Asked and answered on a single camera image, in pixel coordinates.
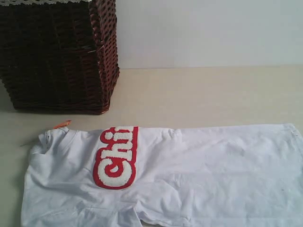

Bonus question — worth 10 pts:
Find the white t-shirt red lettering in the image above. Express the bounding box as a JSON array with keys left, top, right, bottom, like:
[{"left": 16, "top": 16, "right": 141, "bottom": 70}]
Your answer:
[{"left": 21, "top": 124, "right": 303, "bottom": 227}]

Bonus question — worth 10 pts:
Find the brown wicker laundry basket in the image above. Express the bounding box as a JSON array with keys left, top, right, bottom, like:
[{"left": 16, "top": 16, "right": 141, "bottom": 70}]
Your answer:
[{"left": 0, "top": 0, "right": 119, "bottom": 115}]

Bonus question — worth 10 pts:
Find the white lace cloth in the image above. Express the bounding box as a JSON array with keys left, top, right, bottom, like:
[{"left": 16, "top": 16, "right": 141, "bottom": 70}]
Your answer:
[{"left": 0, "top": 0, "right": 91, "bottom": 7}]

